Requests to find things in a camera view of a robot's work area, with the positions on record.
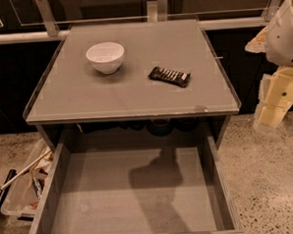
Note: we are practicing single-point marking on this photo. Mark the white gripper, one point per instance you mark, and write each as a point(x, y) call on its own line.
point(284, 38)

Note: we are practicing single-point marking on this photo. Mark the black rxbar chocolate bar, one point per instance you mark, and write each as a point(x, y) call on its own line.
point(174, 77)

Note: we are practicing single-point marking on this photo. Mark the open grey top drawer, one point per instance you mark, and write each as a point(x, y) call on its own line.
point(124, 182)

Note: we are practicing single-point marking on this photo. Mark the white ceramic bowl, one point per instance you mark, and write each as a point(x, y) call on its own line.
point(106, 57)

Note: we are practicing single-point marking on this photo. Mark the grey wooden cabinet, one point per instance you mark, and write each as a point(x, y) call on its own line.
point(72, 91)

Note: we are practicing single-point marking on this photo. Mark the white stick in bin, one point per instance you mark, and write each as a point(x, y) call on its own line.
point(28, 167)

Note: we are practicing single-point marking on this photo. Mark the black flat object on floor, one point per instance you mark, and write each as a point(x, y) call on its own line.
point(3, 193)

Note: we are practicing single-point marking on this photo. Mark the metal railing frame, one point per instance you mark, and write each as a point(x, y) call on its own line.
point(12, 30)

